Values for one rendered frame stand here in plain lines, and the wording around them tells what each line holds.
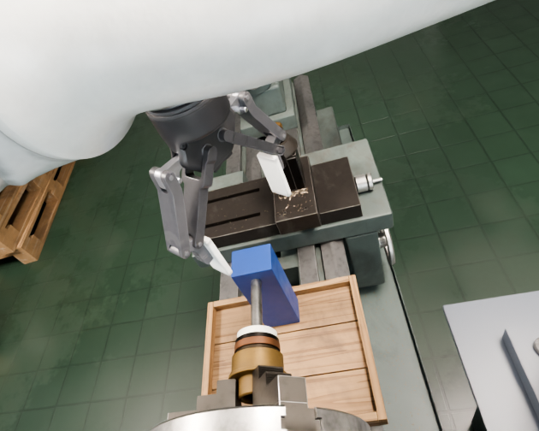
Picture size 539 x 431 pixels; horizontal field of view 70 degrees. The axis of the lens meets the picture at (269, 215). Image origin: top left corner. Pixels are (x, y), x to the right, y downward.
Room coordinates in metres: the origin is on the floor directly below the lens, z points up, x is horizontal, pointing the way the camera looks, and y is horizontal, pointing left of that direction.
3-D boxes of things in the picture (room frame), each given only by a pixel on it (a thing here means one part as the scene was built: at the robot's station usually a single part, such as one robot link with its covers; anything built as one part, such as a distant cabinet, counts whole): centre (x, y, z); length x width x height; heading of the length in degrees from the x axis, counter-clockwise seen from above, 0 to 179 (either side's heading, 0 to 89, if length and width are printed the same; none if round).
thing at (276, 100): (1.29, -0.17, 1.01); 0.30 x 0.20 x 0.29; 164
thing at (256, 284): (0.38, 0.09, 1.08); 0.13 x 0.07 x 0.07; 164
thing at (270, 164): (0.39, -0.03, 1.34); 0.03 x 0.01 x 0.07; 37
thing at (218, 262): (0.30, 0.08, 1.34); 0.03 x 0.01 x 0.07; 37
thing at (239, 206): (0.73, -0.03, 0.95); 0.43 x 0.18 x 0.04; 74
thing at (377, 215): (0.77, -0.06, 0.89); 0.53 x 0.30 x 0.06; 74
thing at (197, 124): (0.34, 0.03, 1.47); 0.08 x 0.07 x 0.09; 127
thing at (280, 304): (0.46, 0.07, 1.00); 0.08 x 0.06 x 0.23; 74
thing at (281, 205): (0.69, -0.08, 1.00); 0.20 x 0.10 x 0.05; 164
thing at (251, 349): (0.27, 0.12, 1.08); 0.09 x 0.09 x 0.09; 74
